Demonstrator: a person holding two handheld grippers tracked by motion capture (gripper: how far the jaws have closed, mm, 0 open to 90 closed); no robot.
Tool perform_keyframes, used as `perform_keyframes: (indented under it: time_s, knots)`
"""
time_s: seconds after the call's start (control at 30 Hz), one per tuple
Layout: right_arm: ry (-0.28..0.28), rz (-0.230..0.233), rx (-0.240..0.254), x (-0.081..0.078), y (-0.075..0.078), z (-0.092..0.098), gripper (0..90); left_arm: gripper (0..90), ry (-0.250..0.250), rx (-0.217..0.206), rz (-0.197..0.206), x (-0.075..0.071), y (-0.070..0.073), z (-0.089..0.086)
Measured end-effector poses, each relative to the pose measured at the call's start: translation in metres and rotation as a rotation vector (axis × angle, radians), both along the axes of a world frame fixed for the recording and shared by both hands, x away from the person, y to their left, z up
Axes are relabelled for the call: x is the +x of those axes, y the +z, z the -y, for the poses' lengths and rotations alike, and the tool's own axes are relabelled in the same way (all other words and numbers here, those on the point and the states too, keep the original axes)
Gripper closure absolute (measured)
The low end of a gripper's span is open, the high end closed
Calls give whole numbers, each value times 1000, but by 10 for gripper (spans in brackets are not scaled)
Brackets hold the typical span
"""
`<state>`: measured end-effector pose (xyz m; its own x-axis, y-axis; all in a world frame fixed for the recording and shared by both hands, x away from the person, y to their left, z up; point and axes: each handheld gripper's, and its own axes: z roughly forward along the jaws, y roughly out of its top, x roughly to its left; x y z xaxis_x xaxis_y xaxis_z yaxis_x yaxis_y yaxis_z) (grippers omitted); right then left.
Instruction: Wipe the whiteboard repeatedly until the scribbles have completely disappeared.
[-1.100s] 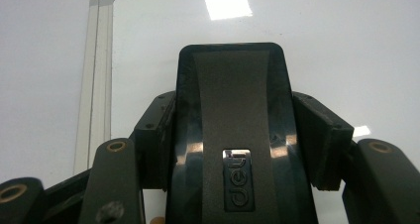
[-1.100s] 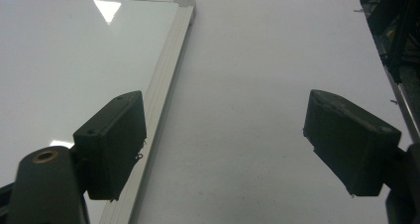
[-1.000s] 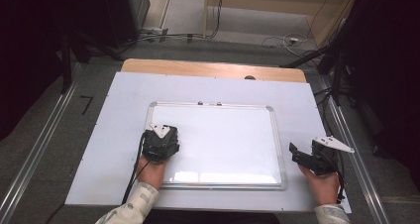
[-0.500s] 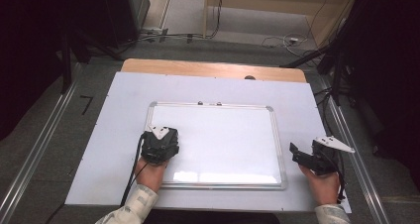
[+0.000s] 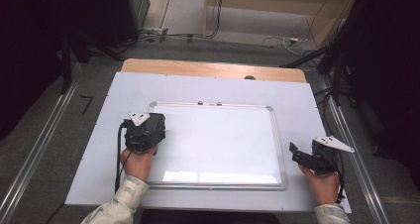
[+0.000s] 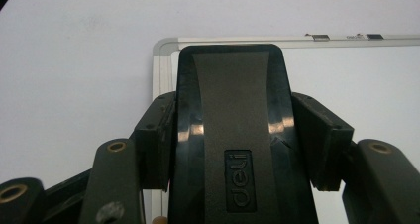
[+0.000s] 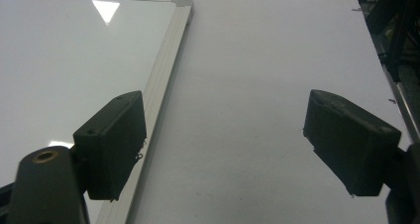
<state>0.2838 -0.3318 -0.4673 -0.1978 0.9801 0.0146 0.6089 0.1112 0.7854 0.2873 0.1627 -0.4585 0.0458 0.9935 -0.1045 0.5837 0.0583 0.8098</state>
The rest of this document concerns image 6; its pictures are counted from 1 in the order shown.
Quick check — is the black whiteboard eraser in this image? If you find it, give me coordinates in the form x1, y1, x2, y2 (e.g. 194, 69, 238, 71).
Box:
167, 43, 321, 224

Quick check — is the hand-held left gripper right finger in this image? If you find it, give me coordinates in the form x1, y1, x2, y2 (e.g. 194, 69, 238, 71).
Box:
290, 90, 420, 224

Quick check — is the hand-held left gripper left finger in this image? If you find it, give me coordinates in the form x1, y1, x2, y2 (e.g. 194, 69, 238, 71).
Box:
78, 90, 178, 224

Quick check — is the metal-framed whiteboard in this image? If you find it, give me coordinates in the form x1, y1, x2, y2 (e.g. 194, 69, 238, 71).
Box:
151, 33, 420, 224

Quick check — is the white table cover sheet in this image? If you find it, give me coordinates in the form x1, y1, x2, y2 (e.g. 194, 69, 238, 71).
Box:
0, 0, 420, 224

